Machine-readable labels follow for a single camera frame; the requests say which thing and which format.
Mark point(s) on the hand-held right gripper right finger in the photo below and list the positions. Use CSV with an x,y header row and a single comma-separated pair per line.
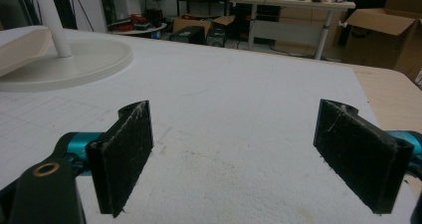
x,y
360,161

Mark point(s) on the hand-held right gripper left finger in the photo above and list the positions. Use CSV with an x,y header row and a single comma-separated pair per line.
x,y
121,157

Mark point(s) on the white round stand base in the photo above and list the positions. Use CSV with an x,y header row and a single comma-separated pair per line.
x,y
63,64

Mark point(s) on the large open cardboard box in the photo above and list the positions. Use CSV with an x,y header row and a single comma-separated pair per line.
x,y
386,38

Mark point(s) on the round white low table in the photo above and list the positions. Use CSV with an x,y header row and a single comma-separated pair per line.
x,y
142,30

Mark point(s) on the black equipment case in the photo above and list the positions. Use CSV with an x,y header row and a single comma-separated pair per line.
x,y
187,35

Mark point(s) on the red tool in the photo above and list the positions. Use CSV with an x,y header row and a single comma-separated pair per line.
x,y
136,18

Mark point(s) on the small open cardboard box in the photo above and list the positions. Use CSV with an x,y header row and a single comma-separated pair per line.
x,y
195,24

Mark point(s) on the black equipment box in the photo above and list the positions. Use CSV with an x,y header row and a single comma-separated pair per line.
x,y
216,37

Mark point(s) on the white height-adjustable desk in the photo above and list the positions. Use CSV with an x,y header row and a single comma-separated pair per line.
x,y
292,5

